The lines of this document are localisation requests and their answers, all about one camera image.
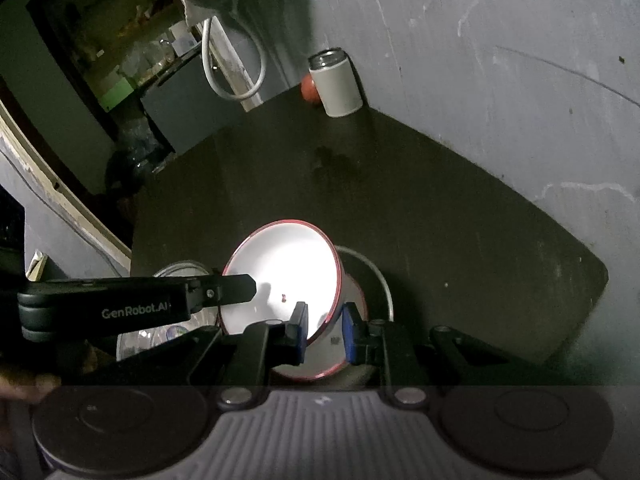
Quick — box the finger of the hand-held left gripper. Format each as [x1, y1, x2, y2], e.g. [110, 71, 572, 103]
[17, 273, 258, 344]

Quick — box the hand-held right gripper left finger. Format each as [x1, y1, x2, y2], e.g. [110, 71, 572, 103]
[75, 301, 310, 406]

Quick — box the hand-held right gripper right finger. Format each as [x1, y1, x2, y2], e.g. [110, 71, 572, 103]
[341, 301, 566, 406]

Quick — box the white bowl with red rim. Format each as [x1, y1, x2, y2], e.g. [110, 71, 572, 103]
[219, 219, 346, 347]
[271, 274, 371, 380]

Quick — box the steel plate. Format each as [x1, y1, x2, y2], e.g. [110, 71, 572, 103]
[115, 259, 222, 362]

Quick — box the steel bowl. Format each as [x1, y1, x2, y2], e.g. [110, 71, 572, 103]
[327, 244, 396, 388]

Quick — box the person's left hand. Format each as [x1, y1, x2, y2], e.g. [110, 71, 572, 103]
[0, 373, 62, 403]

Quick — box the black plastic bag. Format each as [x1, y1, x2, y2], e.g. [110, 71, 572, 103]
[104, 112, 177, 193]

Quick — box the green box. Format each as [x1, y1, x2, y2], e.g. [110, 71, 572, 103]
[99, 79, 137, 112]

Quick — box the dark cabinet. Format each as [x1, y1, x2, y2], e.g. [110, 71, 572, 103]
[139, 54, 252, 154]

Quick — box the red tomato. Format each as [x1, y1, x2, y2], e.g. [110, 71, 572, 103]
[300, 73, 322, 104]

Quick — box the white steel thermos flask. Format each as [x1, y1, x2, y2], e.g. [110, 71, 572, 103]
[307, 48, 365, 119]

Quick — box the grey cable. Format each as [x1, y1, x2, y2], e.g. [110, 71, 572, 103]
[0, 150, 132, 278]

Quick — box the white door frame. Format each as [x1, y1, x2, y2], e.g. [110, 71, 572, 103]
[0, 97, 133, 272]

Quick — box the white hose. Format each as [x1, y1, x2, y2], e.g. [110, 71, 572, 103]
[201, 14, 267, 101]

